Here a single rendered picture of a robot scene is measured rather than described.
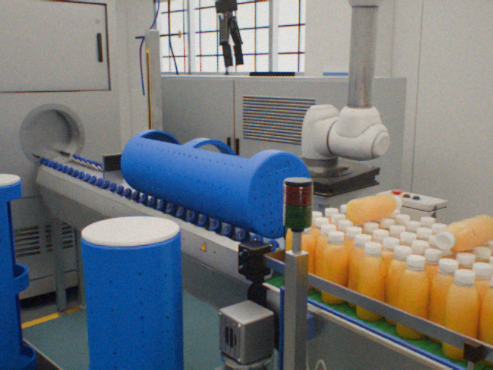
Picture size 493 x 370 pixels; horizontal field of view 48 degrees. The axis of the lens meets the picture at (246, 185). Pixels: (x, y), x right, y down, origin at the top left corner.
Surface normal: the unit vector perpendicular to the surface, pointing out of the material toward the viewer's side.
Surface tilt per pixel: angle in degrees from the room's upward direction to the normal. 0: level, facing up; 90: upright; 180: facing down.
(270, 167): 90
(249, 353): 90
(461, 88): 90
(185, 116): 90
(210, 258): 71
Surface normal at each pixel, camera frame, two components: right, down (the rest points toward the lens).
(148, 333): 0.42, 0.18
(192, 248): -0.74, -0.21
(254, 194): 0.62, 0.16
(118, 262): -0.03, 0.20
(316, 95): -0.71, 0.15
